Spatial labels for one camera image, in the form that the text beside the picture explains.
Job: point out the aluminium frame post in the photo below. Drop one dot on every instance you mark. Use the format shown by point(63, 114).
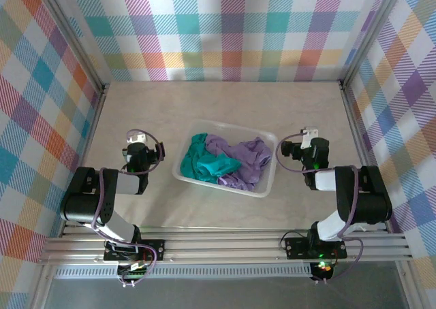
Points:
point(370, 33)
point(73, 36)

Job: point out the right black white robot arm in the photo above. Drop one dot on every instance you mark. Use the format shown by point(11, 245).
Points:
point(371, 207)

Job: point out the white plastic mesh basket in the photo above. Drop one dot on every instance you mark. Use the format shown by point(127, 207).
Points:
point(270, 162)

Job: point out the purple crumpled t-shirt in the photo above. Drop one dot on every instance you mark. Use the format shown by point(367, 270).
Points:
point(238, 159)

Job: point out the circuit board with LEDs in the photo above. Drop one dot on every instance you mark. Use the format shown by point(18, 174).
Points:
point(322, 270)

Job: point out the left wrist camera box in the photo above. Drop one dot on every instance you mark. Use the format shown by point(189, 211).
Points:
point(136, 139)

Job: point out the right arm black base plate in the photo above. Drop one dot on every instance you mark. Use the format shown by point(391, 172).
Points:
point(296, 247)

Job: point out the green terminal circuit board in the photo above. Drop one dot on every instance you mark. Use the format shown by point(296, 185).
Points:
point(133, 274)

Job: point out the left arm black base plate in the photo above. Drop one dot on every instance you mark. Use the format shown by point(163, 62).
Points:
point(156, 247)

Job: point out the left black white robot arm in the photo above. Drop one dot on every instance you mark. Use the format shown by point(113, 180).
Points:
point(81, 207)

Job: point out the teal printed t-shirt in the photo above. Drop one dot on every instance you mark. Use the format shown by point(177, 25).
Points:
point(204, 166)

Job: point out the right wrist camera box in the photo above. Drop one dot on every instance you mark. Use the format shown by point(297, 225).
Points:
point(309, 133)

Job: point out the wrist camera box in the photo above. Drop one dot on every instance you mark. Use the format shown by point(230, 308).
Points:
point(309, 133)
point(136, 139)

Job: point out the aluminium side rail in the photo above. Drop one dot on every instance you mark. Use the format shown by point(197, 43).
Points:
point(89, 135)
point(358, 135)

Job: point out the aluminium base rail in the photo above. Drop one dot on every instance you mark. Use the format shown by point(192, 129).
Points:
point(221, 249)

